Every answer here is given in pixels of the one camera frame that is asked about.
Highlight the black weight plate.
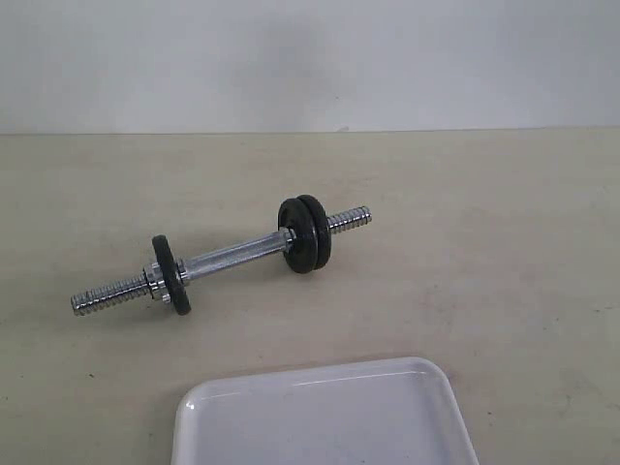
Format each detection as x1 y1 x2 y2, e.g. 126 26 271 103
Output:
297 194 332 270
151 234 192 316
277 195 320 274

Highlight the chrome threaded dumbbell bar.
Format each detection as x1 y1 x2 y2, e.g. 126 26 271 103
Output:
71 205 372 317

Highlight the chrome collar nut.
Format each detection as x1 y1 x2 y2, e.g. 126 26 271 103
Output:
143 263 171 303

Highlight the white plastic tray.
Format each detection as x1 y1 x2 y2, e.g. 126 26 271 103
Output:
170 356 478 464

